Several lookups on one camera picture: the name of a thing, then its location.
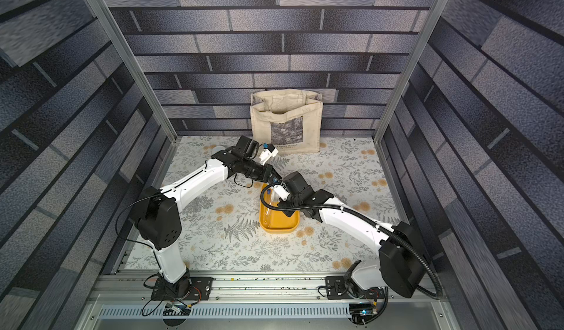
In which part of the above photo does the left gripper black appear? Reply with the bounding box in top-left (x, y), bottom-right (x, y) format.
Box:
top-left (240, 155), bottom-right (279, 179)

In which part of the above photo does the yellow plastic tray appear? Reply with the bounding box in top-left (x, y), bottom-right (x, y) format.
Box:
top-left (259, 204), bottom-right (300, 234)

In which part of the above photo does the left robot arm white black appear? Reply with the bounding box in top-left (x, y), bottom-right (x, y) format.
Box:
top-left (129, 136), bottom-right (281, 300)

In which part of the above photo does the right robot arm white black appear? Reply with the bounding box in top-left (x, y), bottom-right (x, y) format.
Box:
top-left (273, 172), bottom-right (430, 298)

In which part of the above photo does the beige canvas tote bag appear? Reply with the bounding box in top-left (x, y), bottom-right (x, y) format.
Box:
top-left (250, 89), bottom-right (323, 155)

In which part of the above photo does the right controller board green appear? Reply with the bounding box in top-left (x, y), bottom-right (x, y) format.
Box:
top-left (348, 301), bottom-right (378, 326)

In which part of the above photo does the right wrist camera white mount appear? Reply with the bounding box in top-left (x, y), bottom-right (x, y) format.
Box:
top-left (271, 184), bottom-right (290, 202)

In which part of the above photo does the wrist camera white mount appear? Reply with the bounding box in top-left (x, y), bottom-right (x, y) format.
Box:
top-left (271, 184), bottom-right (290, 202)
top-left (259, 143), bottom-right (278, 165)

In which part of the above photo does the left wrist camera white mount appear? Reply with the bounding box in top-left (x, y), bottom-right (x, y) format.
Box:
top-left (259, 143), bottom-right (278, 165)

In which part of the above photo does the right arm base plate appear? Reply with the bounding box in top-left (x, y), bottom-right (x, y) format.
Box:
top-left (323, 276), bottom-right (386, 301)

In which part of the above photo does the left controller board with wires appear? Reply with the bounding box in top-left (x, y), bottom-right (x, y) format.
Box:
top-left (141, 285), bottom-right (202, 326)

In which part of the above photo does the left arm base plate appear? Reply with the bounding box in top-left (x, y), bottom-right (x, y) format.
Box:
top-left (151, 277), bottom-right (214, 301)

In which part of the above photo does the black corrugated cable conduit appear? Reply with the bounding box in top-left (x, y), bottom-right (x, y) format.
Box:
top-left (259, 183), bottom-right (443, 299)

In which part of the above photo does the aluminium mounting rail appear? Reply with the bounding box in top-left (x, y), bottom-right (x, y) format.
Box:
top-left (74, 271), bottom-right (459, 330)

